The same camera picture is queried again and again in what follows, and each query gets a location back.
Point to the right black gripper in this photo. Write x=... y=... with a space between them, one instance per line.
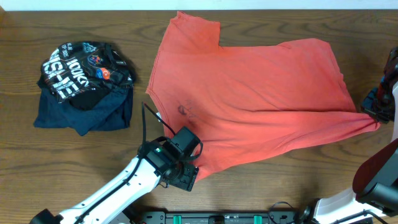
x=369 y=106

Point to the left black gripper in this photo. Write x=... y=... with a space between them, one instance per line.
x=189 y=185

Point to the orange red t-shirt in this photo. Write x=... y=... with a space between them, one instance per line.
x=248 y=104

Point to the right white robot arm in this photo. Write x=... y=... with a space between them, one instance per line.
x=373 y=194

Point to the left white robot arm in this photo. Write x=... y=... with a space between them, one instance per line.
x=161 y=160

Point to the navy blue folded shirt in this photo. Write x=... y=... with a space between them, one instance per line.
x=113 y=112

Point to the black printed folded shirt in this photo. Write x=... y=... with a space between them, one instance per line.
x=83 y=73

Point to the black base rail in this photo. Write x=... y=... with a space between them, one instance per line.
x=274 y=215

